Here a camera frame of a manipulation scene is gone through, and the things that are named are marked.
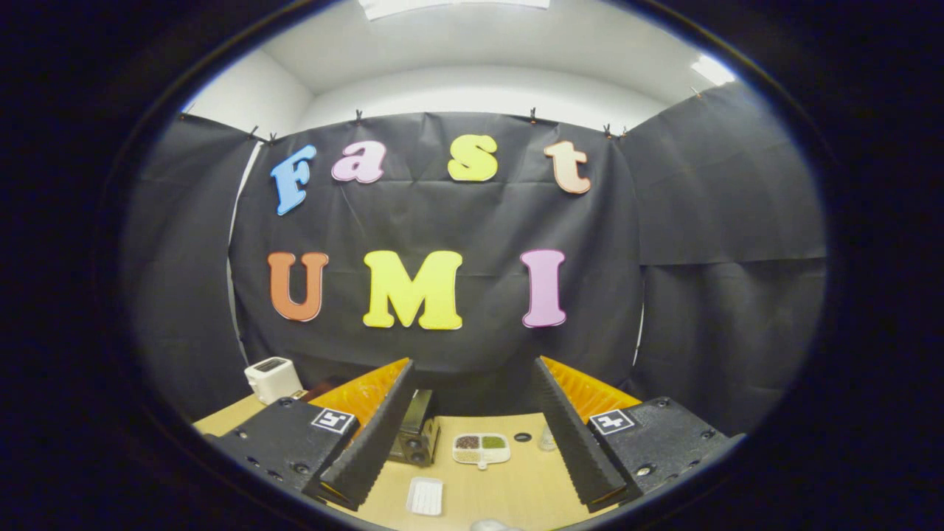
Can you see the white divided spice dish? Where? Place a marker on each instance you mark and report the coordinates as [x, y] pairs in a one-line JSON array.
[[481, 446]]

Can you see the white rectangular tray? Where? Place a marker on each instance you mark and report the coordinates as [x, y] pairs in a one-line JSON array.
[[425, 496]]

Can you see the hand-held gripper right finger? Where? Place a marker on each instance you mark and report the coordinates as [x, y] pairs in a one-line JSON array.
[[571, 439]]

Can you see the black toaster oven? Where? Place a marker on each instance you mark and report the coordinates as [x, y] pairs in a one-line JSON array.
[[417, 431]]

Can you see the small ceiling light panel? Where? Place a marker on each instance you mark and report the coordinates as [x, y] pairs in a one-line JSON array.
[[713, 70]]

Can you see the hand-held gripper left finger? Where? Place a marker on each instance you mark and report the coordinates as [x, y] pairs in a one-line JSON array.
[[376, 435]]

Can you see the long ceiling light panel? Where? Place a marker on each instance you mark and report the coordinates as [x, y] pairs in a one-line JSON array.
[[453, 6]]

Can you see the white pop-up toaster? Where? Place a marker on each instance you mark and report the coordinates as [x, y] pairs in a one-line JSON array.
[[273, 380]]

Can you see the row of cloth clips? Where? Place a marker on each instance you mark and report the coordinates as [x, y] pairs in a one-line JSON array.
[[359, 116]]

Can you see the small clear bottle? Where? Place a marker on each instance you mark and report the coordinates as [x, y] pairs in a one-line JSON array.
[[547, 440]]

